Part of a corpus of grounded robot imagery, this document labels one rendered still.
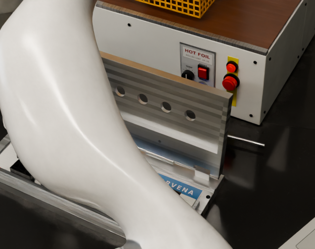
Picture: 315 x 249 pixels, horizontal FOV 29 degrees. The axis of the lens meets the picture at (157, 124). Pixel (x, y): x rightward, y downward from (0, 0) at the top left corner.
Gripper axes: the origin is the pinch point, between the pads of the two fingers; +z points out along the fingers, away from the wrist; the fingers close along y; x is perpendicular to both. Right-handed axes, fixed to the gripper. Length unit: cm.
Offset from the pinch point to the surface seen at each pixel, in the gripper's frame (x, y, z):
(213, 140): 11.5, 31.8, -8.6
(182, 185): 7.8, 28.1, 1.1
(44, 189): -5.2, 6.1, 2.8
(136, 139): 10.4, 16.5, -3.3
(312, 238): 9, 53, 2
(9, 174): -5.2, -2.1, 2.8
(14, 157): -0.6, -4.7, 2.8
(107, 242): -7.3, 21.4, 6.4
